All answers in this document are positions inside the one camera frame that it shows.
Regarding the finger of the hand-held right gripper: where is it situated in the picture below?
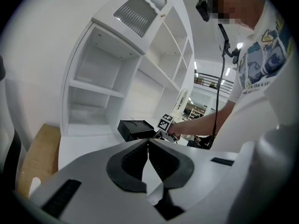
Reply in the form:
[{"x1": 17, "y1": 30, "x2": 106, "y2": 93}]
[{"x1": 151, "y1": 129, "x2": 165, "y2": 140}]

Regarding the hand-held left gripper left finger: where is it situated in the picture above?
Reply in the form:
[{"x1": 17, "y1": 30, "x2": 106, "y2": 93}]
[{"x1": 30, "y1": 140, "x2": 169, "y2": 224}]

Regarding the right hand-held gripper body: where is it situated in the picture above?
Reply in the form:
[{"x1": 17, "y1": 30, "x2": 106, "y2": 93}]
[{"x1": 157, "y1": 113, "x2": 180, "y2": 142}]

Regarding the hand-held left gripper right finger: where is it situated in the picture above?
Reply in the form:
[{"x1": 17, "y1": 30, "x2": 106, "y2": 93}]
[{"x1": 149, "y1": 139, "x2": 239, "y2": 214}]

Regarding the black box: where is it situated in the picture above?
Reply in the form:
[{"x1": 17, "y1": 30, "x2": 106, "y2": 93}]
[{"x1": 117, "y1": 119, "x2": 156, "y2": 143}]

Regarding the person's right forearm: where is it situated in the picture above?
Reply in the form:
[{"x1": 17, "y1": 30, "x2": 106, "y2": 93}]
[{"x1": 181, "y1": 100, "x2": 237, "y2": 137}]

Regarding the white table top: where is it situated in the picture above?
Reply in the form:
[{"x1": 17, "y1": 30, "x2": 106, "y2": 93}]
[{"x1": 58, "y1": 117, "x2": 195, "y2": 205}]

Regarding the brown cardboard box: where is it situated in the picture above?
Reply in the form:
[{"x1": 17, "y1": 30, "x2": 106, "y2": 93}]
[{"x1": 17, "y1": 123, "x2": 62, "y2": 198}]

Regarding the person's right hand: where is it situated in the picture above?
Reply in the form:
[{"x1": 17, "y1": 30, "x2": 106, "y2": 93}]
[{"x1": 168, "y1": 122, "x2": 187, "y2": 137}]

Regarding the white vanity table with mirror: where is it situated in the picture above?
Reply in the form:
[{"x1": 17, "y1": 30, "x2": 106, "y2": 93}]
[{"x1": 171, "y1": 88, "x2": 190, "y2": 121}]

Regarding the black balcony railing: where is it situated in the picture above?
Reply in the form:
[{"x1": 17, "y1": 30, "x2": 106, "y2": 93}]
[{"x1": 194, "y1": 71, "x2": 235, "y2": 95}]

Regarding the white shelf hutch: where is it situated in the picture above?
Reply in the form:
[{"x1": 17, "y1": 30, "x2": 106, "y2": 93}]
[{"x1": 59, "y1": 0, "x2": 196, "y2": 138}]

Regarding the person's head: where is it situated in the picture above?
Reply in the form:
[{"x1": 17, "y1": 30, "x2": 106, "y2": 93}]
[{"x1": 210, "y1": 0, "x2": 267, "y2": 32}]

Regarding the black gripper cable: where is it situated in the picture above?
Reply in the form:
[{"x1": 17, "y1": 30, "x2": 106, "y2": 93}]
[{"x1": 211, "y1": 54, "x2": 227, "y2": 147}]

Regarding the black gooseneck mount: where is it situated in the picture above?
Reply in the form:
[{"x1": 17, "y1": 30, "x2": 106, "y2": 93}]
[{"x1": 217, "y1": 23, "x2": 242, "y2": 65}]

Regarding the black head camera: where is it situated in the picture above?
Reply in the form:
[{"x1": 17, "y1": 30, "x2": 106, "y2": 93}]
[{"x1": 195, "y1": 0, "x2": 212, "y2": 22}]

